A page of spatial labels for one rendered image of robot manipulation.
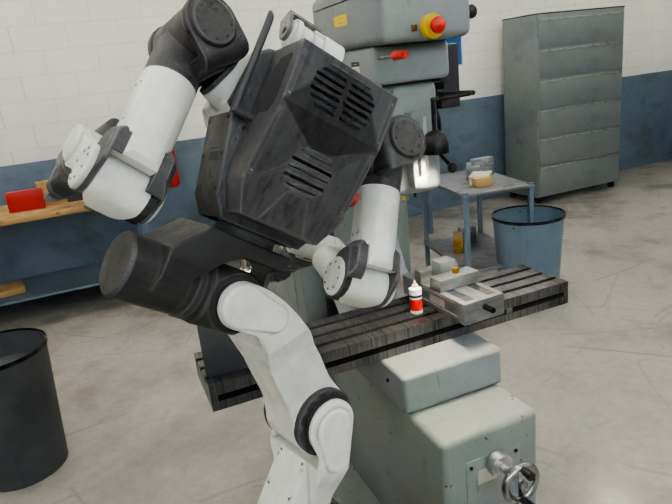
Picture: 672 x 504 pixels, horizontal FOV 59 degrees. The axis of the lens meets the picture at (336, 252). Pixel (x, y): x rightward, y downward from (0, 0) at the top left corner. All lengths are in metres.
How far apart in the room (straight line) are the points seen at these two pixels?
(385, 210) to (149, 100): 0.48
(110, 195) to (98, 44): 4.87
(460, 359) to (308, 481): 0.68
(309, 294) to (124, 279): 1.29
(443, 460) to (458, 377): 0.26
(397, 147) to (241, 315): 0.44
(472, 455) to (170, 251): 1.07
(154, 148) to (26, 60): 4.87
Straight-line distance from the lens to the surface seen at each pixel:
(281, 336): 1.10
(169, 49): 1.03
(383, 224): 1.14
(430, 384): 1.76
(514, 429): 1.78
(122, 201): 0.96
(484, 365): 1.85
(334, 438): 1.25
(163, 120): 0.96
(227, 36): 1.02
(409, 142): 1.18
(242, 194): 0.94
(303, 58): 0.96
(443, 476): 1.72
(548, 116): 6.88
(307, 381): 1.21
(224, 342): 1.66
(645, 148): 9.06
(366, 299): 1.16
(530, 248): 3.99
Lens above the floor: 1.68
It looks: 17 degrees down
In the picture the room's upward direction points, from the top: 6 degrees counter-clockwise
